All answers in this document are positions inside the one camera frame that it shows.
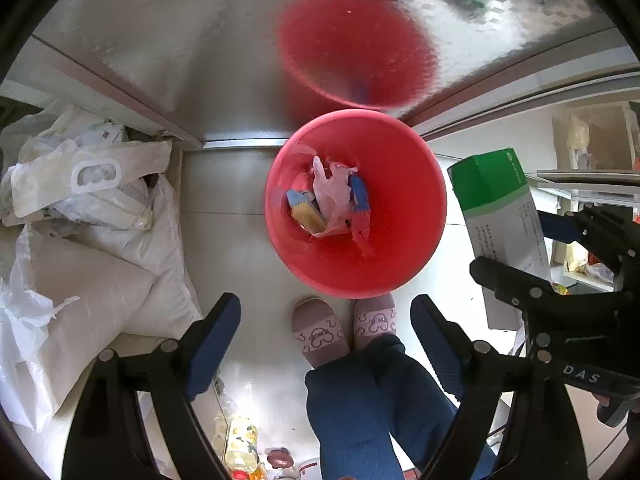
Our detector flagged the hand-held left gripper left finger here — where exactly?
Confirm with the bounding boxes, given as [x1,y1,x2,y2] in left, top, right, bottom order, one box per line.
[62,291,242,480]

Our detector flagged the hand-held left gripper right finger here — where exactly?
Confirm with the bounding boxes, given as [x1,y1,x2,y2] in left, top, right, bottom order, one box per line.
[410,294,587,480]

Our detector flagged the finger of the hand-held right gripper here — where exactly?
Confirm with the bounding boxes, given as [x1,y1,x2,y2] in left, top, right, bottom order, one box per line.
[469,256,557,312]
[537,204,640,272]

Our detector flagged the green and white box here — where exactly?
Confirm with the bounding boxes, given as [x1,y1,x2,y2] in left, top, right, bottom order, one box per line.
[446,148,553,333]

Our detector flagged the red plastic bucket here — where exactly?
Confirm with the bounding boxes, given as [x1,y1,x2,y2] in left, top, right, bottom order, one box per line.
[264,108,447,298]

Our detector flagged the blue tissue packet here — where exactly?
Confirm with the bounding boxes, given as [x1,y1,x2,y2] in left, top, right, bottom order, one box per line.
[349,174,372,257]

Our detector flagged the pink patterned slipper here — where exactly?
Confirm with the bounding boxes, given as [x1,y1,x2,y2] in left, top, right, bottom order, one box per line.
[352,294,399,351]
[291,297,351,368]

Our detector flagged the white woven sack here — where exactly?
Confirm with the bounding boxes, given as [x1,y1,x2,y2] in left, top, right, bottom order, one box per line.
[30,175,203,341]
[0,230,157,433]

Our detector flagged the person's blue trousers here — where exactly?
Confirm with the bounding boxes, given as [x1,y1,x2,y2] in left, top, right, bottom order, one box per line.
[305,334,501,480]

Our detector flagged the yellow oil bottle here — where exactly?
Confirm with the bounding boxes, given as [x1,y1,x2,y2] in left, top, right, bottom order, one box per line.
[212,412,266,480]

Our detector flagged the yellow bristle brush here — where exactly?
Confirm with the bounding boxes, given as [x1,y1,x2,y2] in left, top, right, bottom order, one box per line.
[286,189,328,238]

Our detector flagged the pink and blue plastic bag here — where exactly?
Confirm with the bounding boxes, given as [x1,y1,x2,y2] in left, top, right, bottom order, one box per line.
[311,155,358,236]

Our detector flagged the white plastic bag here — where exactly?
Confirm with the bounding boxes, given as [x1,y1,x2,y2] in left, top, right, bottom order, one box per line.
[0,105,173,231]

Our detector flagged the frosted glass sliding door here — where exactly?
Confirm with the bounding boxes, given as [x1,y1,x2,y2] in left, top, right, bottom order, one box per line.
[0,0,640,151]

